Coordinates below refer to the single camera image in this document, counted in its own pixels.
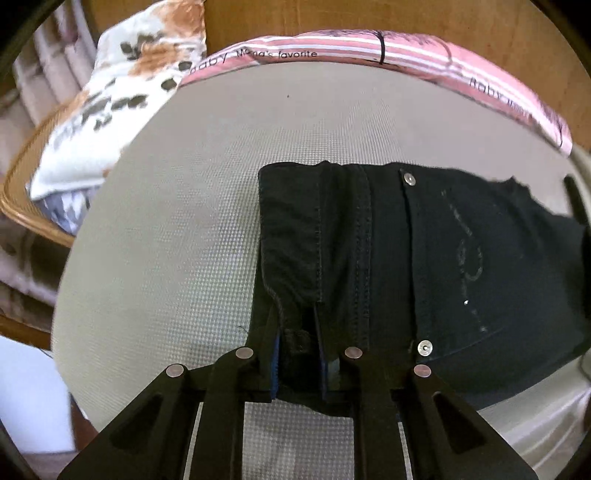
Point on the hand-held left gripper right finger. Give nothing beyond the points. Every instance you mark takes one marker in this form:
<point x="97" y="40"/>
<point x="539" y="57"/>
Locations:
<point x="330" y="369"/>

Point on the wooden headboard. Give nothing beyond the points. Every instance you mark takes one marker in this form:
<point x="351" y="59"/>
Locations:
<point x="461" y="18"/>

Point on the floral pillow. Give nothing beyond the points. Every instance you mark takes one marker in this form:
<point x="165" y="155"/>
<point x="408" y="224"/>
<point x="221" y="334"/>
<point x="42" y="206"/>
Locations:
<point x="124" y="106"/>

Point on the black pants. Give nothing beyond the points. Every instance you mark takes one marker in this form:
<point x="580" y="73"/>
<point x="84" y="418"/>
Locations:
<point x="415" y="277"/>

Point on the beige patterned curtain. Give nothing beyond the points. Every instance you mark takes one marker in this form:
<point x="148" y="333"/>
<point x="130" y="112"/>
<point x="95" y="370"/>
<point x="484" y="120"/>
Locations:
<point x="32" y="92"/>

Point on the wooden rail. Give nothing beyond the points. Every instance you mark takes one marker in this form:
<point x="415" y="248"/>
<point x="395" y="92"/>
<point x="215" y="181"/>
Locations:
<point x="23" y="330"/>

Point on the woven bed mat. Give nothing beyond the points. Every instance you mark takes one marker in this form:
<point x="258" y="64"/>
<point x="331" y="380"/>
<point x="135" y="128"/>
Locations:
<point x="175" y="240"/>

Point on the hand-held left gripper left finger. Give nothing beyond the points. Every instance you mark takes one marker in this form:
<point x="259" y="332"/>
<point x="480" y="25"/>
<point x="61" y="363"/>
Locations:
<point x="275" y="369"/>

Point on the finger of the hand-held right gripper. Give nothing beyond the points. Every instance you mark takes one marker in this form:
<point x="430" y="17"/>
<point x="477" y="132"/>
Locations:
<point x="575" y="196"/>

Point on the pink striped blanket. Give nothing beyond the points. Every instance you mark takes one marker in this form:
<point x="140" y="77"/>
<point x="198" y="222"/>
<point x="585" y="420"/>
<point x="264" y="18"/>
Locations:
<point x="369" y="48"/>

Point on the rattan chair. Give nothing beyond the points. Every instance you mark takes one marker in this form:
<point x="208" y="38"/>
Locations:
<point x="27" y="212"/>

